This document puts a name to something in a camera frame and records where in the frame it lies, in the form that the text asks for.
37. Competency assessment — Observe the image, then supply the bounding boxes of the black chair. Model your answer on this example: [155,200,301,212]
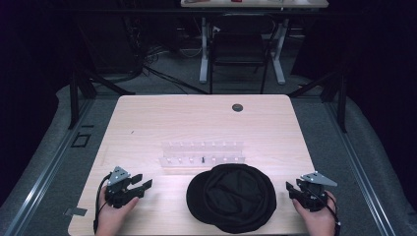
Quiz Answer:
[208,13,280,95]

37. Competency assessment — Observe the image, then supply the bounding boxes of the clear acrylic rack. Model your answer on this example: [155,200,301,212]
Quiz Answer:
[158,141,247,169]

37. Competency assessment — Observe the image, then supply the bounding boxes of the black floor cables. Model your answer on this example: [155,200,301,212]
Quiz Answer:
[143,45,209,95]

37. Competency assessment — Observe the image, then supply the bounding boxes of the black hat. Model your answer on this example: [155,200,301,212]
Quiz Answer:
[185,162,278,235]

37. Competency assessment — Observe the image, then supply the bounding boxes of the black crossbar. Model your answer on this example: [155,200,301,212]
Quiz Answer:
[62,7,332,17]

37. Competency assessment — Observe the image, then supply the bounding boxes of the person's left hand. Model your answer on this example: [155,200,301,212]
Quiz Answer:
[95,187,141,236]

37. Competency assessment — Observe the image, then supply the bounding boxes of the grey tape piece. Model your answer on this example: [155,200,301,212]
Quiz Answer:
[63,206,89,217]

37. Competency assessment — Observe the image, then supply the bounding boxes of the person's right hand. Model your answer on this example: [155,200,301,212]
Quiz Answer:
[291,191,338,236]

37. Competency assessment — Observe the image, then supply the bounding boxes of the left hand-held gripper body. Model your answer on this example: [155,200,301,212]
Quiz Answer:
[104,165,146,209]

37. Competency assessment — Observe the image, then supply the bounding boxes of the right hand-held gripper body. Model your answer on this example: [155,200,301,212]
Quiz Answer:
[294,170,339,212]

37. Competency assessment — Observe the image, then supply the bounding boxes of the white-legged desk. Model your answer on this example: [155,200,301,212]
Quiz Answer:
[180,0,329,86]

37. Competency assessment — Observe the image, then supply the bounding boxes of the aluminium floor rail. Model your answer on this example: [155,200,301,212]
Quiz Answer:
[2,97,96,236]
[323,97,398,236]

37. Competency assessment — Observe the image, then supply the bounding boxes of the black metal stand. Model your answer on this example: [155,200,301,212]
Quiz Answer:
[287,69,349,134]
[67,63,136,130]

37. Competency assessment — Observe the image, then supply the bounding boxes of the black tape square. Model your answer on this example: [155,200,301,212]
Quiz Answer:
[70,132,91,148]

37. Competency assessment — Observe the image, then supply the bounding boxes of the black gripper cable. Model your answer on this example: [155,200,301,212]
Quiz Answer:
[92,172,113,235]
[314,192,342,236]

